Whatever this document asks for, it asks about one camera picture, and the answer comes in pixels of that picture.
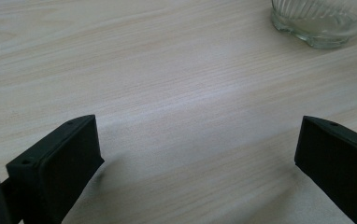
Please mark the ribbed clear glass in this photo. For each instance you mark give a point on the ribbed clear glass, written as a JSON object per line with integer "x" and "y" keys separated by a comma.
{"x": 317, "y": 21}

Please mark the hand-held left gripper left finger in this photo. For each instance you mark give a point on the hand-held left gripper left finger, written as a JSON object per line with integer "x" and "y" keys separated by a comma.
{"x": 58, "y": 168}

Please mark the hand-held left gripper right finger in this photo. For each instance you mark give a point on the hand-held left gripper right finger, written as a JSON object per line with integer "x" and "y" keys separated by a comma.
{"x": 338, "y": 165}

